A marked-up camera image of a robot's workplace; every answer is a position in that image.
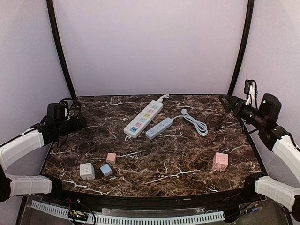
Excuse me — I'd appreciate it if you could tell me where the large pink cube socket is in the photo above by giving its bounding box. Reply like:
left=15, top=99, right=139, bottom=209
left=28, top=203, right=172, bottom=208
left=212, top=152, right=228, bottom=172

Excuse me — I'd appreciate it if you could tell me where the grey-blue power strip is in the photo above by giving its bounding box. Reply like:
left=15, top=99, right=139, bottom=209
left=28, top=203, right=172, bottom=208
left=145, top=117, right=173, bottom=140

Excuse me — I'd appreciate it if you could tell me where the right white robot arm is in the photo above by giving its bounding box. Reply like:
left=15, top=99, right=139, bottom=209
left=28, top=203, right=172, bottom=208
left=219, top=93, right=300, bottom=221

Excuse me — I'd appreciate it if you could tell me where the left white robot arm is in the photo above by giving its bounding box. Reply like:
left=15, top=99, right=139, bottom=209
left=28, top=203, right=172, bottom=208
left=0, top=115, right=87, bottom=202

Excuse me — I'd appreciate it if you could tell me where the small pink plug adapter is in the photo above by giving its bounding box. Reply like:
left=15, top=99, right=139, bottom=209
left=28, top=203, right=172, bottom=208
left=106, top=152, right=117, bottom=164

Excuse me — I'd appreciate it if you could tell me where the small blue plug adapter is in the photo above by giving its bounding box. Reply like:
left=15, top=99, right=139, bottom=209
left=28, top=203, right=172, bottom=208
left=100, top=164, right=113, bottom=177

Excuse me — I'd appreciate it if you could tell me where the white cube socket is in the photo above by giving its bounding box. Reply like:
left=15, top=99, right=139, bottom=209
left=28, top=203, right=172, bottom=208
left=79, top=163, right=95, bottom=180

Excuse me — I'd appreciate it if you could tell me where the white multicolour power strip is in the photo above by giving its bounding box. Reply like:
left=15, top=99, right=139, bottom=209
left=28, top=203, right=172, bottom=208
left=123, top=94, right=170, bottom=139

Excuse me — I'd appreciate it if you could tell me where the small circuit board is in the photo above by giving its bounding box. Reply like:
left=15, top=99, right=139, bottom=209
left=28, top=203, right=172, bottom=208
left=68, top=210, right=89, bottom=221

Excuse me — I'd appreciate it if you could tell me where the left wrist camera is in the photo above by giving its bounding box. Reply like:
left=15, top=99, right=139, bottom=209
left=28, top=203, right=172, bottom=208
left=46, top=101, right=69, bottom=122

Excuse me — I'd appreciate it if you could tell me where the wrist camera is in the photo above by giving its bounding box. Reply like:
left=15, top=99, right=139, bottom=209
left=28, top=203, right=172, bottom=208
left=244, top=79, right=257, bottom=108
left=46, top=101, right=69, bottom=122

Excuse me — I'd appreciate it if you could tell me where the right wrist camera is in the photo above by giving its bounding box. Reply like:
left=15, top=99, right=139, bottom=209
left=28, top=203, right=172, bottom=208
left=244, top=79, right=257, bottom=108

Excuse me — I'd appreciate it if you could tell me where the grey power strip cable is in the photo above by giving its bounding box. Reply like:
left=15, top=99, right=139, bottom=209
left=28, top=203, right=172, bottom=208
left=172, top=108, right=209, bottom=136

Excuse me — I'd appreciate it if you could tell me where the black front table rail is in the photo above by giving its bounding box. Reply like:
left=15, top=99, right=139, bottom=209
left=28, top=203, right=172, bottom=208
left=40, top=179, right=266, bottom=211

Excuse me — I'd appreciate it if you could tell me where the right black frame post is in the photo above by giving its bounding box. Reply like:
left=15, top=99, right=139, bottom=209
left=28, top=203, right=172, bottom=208
left=227, top=0, right=255, bottom=95

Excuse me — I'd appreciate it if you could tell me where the black frame post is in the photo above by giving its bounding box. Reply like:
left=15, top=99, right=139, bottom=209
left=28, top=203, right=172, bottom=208
left=46, top=0, right=77, bottom=99
left=227, top=0, right=255, bottom=95

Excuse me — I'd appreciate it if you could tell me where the white slotted cable duct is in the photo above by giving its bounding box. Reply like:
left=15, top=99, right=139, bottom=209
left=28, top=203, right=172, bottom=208
left=30, top=200, right=225, bottom=225

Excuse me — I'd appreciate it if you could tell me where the left black frame post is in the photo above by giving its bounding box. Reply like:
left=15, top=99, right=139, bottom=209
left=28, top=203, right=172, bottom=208
left=46, top=0, right=77, bottom=99

